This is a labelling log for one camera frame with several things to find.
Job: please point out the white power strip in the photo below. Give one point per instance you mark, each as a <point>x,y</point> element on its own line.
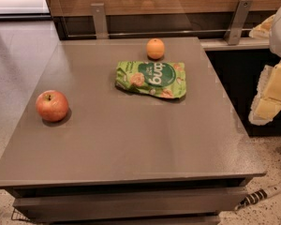
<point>258,196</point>

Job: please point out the small orange fruit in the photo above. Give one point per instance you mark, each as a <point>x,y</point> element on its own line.
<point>155,48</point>

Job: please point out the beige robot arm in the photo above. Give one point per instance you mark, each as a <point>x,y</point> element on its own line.
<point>275,35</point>

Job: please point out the red apple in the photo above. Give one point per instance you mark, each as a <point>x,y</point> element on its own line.
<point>52,105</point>

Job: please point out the metal bracket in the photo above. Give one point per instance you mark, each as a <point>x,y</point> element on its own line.
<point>234,32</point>
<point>100,21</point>

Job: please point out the left metal bracket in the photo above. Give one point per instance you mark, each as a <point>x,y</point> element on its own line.
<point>100,21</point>

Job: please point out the right metal bracket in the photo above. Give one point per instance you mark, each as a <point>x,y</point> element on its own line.
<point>234,32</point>

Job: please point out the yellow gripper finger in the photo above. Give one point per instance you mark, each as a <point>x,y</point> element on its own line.
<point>266,104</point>
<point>263,29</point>

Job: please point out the green snack bag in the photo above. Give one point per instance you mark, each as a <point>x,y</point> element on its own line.
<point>156,79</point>

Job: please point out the grey cabinet table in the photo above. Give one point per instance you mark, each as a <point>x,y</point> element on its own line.
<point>121,158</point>

